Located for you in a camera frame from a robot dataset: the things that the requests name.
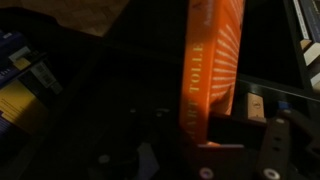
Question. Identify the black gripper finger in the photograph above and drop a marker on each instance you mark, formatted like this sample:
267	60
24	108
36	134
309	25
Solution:
290	148

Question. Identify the orange book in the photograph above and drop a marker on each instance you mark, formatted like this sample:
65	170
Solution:
212	48

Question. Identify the black cube bookshelf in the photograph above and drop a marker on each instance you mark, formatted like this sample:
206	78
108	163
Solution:
124	89

